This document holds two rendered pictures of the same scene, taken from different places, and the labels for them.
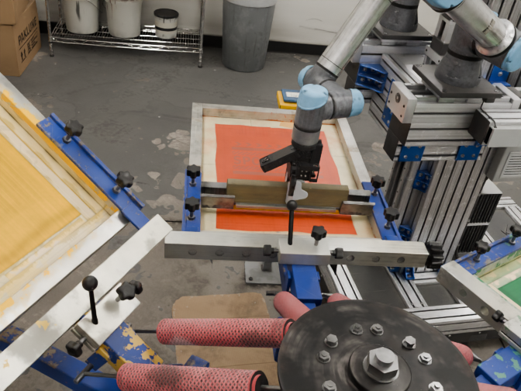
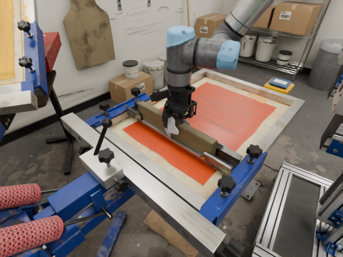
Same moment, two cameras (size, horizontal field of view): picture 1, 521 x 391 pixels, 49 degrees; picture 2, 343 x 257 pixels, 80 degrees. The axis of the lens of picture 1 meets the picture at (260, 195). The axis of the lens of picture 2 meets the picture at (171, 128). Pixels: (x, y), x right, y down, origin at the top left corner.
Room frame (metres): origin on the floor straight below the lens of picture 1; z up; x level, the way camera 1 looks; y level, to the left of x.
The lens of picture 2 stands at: (1.02, -0.53, 1.48)
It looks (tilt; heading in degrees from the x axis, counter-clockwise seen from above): 39 degrees down; 51
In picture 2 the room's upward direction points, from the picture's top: straight up
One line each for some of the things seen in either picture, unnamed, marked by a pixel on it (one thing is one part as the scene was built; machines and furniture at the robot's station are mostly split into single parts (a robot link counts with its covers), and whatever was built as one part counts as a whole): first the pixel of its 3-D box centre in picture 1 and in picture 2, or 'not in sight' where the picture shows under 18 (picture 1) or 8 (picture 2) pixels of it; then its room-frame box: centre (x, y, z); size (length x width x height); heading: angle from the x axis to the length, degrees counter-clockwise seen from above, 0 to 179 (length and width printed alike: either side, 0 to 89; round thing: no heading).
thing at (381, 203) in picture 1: (378, 217); (236, 182); (1.40, -0.36, 0.97); 0.30 x 0.05 x 0.07; 9
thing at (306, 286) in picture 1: (303, 280); (87, 188); (1.04, -0.13, 1.02); 0.17 x 0.06 x 0.05; 9
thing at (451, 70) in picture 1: (461, 64); not in sight; (1.86, -0.60, 1.31); 0.15 x 0.15 x 0.10
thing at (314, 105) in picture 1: (312, 107); (180, 49); (1.39, -0.10, 1.31); 0.09 x 0.08 x 0.11; 122
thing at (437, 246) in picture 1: (428, 254); (223, 253); (1.21, -0.47, 1.02); 0.07 x 0.06 x 0.07; 9
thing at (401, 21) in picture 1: (401, 13); not in sight; (2.34, -0.45, 1.31); 0.15 x 0.15 x 0.10
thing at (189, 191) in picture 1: (191, 208); (123, 112); (1.32, 0.19, 0.97); 0.30 x 0.05 x 0.07; 9
